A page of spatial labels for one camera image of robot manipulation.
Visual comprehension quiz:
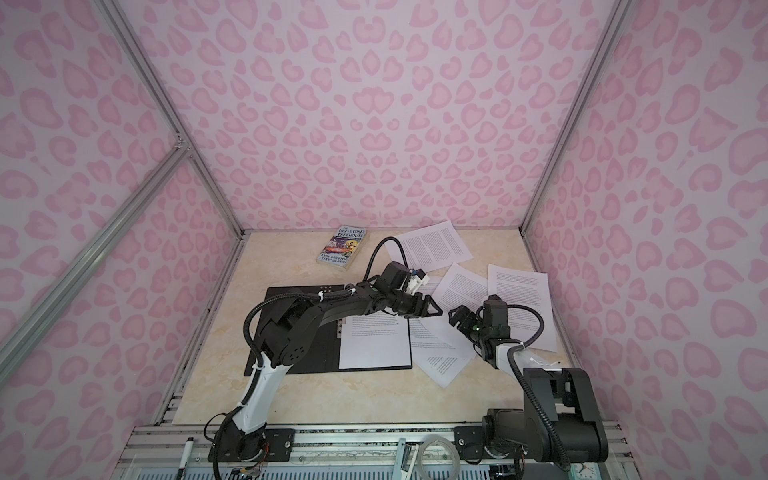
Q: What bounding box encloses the printed sheet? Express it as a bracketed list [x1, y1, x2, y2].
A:
[432, 264, 488, 313]
[396, 220, 473, 272]
[339, 312, 412, 371]
[410, 317, 475, 389]
[488, 265, 558, 352]

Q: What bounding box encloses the black white marker pen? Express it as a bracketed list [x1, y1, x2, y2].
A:
[174, 437, 195, 480]

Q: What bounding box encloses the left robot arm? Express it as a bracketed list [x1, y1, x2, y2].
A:
[208, 261, 443, 464]

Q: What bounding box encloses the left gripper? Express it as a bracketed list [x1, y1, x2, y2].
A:
[388, 290, 444, 317]

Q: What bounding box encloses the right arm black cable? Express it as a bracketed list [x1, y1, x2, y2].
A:
[479, 302, 571, 472]

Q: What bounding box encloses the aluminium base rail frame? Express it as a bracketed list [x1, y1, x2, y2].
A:
[110, 421, 640, 480]

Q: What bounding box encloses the clear tube coil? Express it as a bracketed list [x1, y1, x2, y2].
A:
[414, 434, 461, 480]

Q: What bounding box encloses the black A4 clip folder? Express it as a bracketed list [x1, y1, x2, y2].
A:
[244, 282, 411, 376]

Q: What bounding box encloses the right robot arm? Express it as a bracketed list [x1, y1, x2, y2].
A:
[449, 295, 609, 471]

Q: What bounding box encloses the teal alarm clock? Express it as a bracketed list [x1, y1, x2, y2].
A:
[568, 462, 609, 480]

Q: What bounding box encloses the colourful paperback book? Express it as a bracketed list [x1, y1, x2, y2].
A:
[316, 225, 368, 270]

